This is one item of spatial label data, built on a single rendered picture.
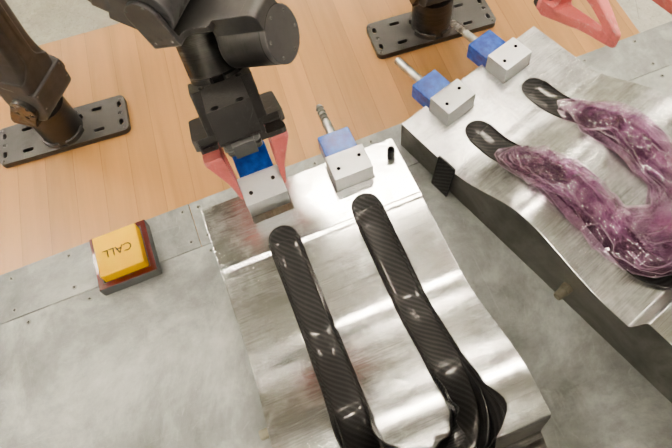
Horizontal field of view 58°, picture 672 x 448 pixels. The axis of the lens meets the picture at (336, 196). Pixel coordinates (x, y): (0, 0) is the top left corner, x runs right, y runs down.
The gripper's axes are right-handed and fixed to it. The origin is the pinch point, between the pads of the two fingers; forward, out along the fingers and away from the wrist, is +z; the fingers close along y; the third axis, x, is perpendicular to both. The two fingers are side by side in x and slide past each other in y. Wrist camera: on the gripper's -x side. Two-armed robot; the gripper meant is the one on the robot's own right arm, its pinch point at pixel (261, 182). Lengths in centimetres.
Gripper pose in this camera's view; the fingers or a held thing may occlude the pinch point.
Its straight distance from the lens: 71.8
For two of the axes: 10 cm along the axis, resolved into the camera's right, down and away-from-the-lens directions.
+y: 9.3, -3.7, 0.9
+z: 2.7, 8.1, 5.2
